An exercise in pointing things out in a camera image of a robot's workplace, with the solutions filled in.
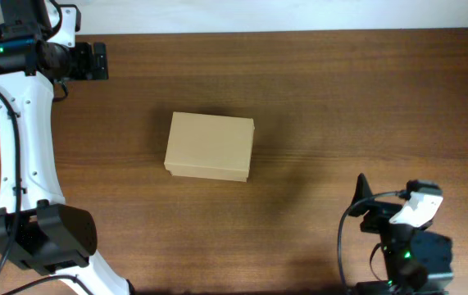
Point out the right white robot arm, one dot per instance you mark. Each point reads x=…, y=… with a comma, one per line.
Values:
x=416, y=260

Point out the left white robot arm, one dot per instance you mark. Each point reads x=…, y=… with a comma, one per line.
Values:
x=38, y=230

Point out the brown cardboard box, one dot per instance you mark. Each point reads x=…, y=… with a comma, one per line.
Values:
x=210, y=147

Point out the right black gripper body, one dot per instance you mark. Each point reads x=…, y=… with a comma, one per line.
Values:
x=377, y=221

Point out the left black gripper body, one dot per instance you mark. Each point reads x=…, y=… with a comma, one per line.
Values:
x=81, y=64

